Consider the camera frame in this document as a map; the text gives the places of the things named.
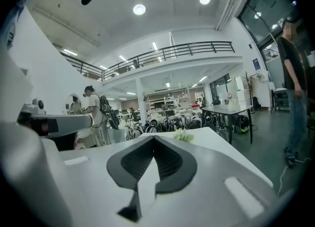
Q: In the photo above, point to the stack of white boxes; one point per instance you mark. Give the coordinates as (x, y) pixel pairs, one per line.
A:
(240, 93)

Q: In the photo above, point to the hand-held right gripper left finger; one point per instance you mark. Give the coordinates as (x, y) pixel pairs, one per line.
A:
(98, 184)

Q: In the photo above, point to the person's light blue shirt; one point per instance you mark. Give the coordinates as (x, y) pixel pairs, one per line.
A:
(12, 26)

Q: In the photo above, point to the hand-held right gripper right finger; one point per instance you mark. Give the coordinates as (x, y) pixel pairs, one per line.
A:
(209, 196)

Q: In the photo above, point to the white marble table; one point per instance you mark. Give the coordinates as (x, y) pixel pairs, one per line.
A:
(216, 142)

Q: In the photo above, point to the black balcony railing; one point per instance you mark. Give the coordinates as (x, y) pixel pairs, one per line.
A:
(197, 45)

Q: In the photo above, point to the glossy grey table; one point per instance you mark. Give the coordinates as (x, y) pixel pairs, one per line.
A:
(226, 109)

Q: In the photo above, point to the white flowers bouquet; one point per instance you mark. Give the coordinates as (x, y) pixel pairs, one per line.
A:
(184, 137)

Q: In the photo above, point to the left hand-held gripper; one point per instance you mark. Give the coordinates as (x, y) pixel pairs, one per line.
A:
(34, 107)

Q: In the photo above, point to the row of black backpacks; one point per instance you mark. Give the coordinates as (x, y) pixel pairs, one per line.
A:
(167, 125)

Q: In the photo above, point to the white carved dressing table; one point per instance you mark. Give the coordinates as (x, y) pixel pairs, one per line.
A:
(72, 96)

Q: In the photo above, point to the white storage shelves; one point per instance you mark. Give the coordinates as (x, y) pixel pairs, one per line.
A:
(169, 100)

